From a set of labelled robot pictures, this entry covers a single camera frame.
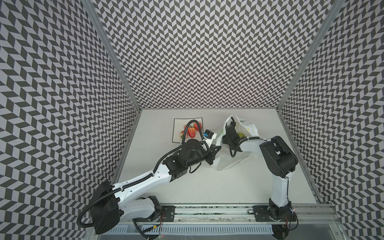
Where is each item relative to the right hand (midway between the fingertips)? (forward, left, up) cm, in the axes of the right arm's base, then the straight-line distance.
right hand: (227, 139), depth 102 cm
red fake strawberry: (+3, +25, +5) cm, 26 cm away
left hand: (-21, +9, +24) cm, 33 cm away
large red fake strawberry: (+1, +31, +6) cm, 32 cm away
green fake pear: (-2, -7, +7) cm, 11 cm away
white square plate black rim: (+9, +34, +4) cm, 36 cm away
